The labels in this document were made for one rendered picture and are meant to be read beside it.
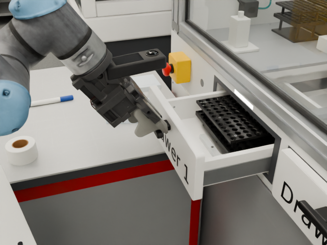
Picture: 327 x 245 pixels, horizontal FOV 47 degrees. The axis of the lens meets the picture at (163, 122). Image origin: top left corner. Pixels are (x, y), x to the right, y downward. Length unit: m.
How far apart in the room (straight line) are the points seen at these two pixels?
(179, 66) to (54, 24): 0.53
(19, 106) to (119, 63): 0.24
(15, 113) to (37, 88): 0.81
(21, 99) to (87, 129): 0.57
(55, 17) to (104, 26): 0.91
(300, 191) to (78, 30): 0.45
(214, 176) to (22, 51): 0.40
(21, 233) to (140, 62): 0.35
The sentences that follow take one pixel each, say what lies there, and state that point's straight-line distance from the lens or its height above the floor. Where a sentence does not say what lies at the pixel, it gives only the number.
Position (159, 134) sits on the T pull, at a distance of 0.74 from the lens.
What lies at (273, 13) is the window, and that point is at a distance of 0.74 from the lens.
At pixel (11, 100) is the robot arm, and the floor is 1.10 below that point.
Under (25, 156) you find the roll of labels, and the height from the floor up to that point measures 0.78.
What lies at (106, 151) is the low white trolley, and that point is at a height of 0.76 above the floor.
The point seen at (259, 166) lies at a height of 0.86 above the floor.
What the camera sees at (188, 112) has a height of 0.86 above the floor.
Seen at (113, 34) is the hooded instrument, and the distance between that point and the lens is 1.52.
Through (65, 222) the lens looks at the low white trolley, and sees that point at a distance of 1.04.
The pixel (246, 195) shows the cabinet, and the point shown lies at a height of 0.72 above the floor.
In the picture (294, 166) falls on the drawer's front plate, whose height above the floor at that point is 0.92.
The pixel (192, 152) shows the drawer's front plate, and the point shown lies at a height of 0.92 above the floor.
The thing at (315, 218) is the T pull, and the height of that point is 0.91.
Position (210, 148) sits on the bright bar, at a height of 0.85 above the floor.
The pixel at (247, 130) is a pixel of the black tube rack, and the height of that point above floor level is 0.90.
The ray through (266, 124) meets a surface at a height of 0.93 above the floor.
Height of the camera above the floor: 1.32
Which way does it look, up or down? 32 degrees down
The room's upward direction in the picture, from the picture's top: straight up
